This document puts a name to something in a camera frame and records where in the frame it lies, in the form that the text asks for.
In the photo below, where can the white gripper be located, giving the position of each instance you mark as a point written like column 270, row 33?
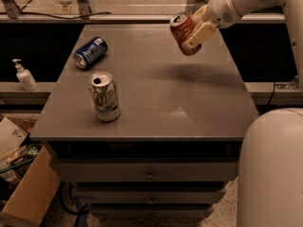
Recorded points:
column 221, row 10

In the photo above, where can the red coke can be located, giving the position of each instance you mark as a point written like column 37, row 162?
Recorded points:
column 181, row 25

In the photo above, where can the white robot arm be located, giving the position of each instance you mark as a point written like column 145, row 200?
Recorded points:
column 270, row 183

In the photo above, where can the blue pepsi can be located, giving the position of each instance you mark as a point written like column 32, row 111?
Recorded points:
column 90, row 52

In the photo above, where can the white green 7up can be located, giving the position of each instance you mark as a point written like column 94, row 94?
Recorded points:
column 104, row 95

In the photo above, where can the grey drawer cabinet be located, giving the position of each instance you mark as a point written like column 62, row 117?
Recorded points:
column 181, row 117

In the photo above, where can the top drawer knob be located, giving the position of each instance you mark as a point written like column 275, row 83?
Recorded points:
column 149, row 176

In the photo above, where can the white pump soap bottle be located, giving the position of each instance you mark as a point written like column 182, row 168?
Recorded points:
column 24, row 76

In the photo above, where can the brown cardboard box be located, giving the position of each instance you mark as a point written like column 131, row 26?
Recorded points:
column 28, row 184

